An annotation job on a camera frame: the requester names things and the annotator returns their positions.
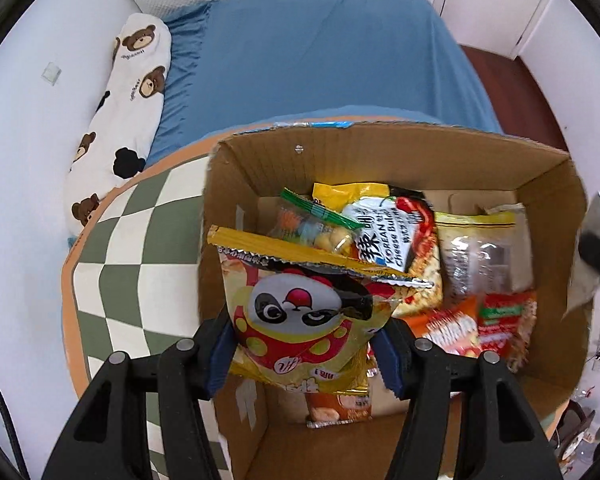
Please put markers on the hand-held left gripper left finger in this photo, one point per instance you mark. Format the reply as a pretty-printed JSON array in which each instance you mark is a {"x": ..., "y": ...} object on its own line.
[{"x": 221, "y": 355}]

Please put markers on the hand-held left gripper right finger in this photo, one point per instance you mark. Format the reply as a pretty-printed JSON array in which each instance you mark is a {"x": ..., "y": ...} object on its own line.
[{"x": 387, "y": 361}]

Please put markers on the white wafer packet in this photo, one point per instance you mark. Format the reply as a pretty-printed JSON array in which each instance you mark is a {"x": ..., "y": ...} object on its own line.
[{"x": 582, "y": 280}]

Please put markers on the orange panda snack packet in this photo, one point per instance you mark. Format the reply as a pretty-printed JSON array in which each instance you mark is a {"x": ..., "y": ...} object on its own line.
[
  {"x": 445, "y": 331},
  {"x": 337, "y": 407}
]

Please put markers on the yellow panda snack packet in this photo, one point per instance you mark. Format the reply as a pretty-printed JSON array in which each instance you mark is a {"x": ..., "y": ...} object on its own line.
[{"x": 290, "y": 320}]

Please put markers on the red snack packet white label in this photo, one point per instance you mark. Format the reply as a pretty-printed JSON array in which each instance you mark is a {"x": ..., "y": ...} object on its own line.
[{"x": 506, "y": 321}]

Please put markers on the clear bread packet yellow edge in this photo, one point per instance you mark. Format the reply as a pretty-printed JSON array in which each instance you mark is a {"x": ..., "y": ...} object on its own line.
[{"x": 480, "y": 260}]

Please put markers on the large yellow noodle packet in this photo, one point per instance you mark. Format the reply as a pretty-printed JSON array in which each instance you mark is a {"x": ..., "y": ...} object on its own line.
[{"x": 382, "y": 237}]

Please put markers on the green-topped colourful candy bag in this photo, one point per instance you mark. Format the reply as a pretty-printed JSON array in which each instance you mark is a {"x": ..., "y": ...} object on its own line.
[{"x": 305, "y": 225}]

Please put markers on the cardboard box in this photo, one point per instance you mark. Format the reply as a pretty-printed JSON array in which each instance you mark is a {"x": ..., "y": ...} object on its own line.
[{"x": 380, "y": 155}]

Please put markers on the green white checkered mat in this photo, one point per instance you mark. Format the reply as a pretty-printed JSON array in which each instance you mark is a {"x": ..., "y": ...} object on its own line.
[{"x": 130, "y": 280}]

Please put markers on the bear print long pillow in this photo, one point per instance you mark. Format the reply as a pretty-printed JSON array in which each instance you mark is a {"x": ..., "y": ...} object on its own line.
[{"x": 130, "y": 110}]

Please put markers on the white door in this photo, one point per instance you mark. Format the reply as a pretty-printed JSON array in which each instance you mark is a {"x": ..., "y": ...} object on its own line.
[{"x": 485, "y": 0}]

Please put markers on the white wall outlet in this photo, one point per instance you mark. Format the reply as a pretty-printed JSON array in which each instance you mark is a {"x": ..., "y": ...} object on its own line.
[{"x": 51, "y": 72}]

